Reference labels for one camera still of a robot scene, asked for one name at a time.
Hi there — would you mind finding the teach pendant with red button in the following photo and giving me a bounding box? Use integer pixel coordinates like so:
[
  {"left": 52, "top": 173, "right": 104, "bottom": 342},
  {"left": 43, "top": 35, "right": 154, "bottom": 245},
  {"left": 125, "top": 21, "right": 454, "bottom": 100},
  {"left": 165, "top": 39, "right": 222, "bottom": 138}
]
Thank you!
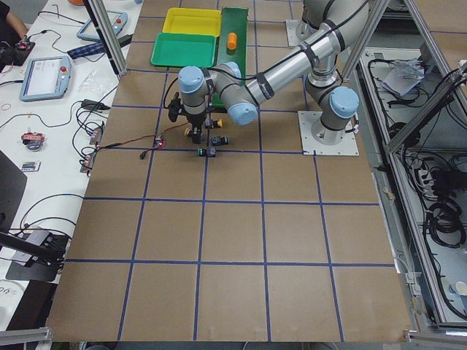
[{"left": 19, "top": 56, "right": 72, "bottom": 102}]

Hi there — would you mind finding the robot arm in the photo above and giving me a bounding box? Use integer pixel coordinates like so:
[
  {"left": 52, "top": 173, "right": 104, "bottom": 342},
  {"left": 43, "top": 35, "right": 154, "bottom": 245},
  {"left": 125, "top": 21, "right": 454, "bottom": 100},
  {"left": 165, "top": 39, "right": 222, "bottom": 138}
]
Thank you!
[{"left": 168, "top": 1, "right": 369, "bottom": 145}]

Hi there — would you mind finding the blue checkered pouch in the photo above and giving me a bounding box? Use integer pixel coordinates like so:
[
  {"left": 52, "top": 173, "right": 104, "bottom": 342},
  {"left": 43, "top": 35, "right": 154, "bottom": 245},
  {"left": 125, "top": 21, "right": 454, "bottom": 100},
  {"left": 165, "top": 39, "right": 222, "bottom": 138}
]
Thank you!
[{"left": 66, "top": 42, "right": 105, "bottom": 59}]

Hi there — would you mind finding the black power adapter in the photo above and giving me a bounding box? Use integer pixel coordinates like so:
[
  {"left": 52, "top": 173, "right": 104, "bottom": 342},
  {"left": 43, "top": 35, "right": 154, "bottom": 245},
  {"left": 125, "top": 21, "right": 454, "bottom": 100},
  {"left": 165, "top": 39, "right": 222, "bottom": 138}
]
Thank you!
[{"left": 81, "top": 99, "right": 111, "bottom": 111}]

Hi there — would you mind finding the green push button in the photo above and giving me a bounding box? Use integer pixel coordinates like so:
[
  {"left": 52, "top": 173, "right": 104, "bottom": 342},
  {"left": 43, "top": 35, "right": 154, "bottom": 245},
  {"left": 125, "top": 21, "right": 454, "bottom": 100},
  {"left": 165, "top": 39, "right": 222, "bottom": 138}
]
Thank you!
[
  {"left": 197, "top": 147, "right": 216, "bottom": 158},
  {"left": 211, "top": 136, "right": 230, "bottom": 147}
]

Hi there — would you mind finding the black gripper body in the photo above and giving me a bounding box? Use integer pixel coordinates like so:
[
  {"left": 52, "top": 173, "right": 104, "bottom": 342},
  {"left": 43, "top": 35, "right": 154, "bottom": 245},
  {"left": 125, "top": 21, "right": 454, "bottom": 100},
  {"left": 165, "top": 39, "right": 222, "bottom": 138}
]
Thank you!
[{"left": 186, "top": 114, "right": 207, "bottom": 130}]

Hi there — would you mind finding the green conveyor belt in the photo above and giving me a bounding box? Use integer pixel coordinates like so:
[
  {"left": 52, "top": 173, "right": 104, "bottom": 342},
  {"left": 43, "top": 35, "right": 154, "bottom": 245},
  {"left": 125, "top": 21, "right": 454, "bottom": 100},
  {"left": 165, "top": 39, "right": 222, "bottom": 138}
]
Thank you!
[{"left": 209, "top": 6, "right": 250, "bottom": 112}]

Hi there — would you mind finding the yellow plastic tray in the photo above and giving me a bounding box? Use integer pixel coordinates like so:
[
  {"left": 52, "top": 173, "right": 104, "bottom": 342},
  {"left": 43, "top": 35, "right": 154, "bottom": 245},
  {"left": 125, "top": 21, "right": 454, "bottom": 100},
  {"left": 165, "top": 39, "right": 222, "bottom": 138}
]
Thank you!
[{"left": 162, "top": 7, "right": 222, "bottom": 37}]

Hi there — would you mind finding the small green controller board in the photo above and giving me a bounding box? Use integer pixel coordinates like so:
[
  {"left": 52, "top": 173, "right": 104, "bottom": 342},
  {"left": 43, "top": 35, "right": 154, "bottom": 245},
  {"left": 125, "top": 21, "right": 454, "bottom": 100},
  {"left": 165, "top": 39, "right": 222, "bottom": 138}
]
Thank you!
[{"left": 154, "top": 135, "right": 163, "bottom": 148}]

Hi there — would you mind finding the plain orange cylinder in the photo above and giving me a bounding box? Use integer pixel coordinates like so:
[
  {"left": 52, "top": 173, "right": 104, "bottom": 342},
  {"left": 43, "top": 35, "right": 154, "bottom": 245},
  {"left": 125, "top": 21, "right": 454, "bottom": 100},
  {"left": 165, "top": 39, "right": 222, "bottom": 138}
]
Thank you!
[{"left": 226, "top": 32, "right": 238, "bottom": 50}]

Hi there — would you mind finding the aluminium frame post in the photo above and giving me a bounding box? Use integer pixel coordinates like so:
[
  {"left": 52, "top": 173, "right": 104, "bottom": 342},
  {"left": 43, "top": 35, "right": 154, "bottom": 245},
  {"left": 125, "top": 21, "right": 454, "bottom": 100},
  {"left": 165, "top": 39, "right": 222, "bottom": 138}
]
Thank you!
[{"left": 84, "top": 0, "right": 128, "bottom": 77}]

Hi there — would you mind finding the green plastic tray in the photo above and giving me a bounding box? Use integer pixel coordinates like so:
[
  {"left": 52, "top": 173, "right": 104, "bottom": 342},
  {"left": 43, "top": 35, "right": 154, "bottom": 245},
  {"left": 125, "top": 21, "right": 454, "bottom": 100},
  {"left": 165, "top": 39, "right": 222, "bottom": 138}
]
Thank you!
[{"left": 150, "top": 33, "right": 217, "bottom": 68}]

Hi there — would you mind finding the red black power cable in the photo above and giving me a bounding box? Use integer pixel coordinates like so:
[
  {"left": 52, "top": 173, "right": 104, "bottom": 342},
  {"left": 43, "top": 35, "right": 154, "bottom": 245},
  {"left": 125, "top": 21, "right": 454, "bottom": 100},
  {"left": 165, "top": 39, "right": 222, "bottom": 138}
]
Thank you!
[{"left": 94, "top": 123, "right": 190, "bottom": 160}]

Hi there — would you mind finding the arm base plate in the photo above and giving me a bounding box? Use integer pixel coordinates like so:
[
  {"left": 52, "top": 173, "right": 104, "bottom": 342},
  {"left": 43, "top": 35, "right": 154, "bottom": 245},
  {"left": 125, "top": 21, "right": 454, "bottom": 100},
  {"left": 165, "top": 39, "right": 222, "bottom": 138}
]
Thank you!
[{"left": 298, "top": 111, "right": 359, "bottom": 157}]

